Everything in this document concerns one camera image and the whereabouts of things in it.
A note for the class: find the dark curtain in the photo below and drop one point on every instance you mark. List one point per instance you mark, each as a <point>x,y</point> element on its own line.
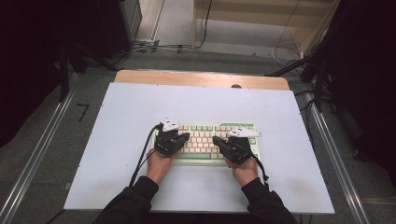
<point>367,77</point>
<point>25,62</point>

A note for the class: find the metal floor rail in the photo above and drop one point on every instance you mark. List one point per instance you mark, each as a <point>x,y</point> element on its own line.
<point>336,149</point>
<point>37,152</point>

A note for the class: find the dark cabinet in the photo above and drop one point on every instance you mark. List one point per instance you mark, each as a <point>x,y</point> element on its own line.
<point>120,25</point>

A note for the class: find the white table board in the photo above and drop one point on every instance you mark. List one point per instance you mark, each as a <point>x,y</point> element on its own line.
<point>202,105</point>

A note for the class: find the dark round table grommet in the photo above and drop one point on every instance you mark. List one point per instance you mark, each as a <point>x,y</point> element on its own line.
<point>236,86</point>

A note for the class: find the light wooden shelf unit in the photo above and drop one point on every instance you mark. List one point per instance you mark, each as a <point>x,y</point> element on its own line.
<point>249,12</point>

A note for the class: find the person's left hand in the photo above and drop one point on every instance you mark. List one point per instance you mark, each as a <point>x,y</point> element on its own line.
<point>158,166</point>

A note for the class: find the wooden table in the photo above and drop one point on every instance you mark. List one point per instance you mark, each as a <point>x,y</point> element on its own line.
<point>186,78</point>

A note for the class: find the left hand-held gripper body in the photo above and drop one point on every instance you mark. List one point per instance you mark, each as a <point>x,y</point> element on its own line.
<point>166,140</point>

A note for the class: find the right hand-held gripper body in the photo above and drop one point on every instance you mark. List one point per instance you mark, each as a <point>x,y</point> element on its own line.
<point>238,149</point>

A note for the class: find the person's right hand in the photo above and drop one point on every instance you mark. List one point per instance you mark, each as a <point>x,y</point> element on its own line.
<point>246,172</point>

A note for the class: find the black stand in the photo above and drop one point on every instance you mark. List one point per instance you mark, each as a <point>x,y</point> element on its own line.
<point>63,71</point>
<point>317,81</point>

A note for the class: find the green and cream keyboard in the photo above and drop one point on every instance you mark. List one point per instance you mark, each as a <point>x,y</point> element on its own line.
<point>202,141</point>

